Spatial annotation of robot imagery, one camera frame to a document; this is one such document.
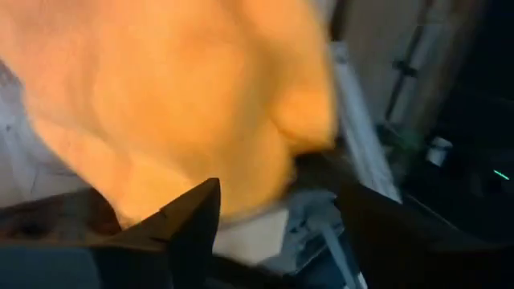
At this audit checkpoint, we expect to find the clear plastic bin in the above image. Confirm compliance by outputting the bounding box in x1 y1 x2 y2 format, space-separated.
0 39 402 278

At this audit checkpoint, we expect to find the orange microfiber towel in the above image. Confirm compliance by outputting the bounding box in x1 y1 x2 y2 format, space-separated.
0 0 339 230

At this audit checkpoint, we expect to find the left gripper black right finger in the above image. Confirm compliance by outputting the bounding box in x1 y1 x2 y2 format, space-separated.
335 182 514 289

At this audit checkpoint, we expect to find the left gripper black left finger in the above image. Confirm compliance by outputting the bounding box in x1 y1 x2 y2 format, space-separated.
90 177 222 289

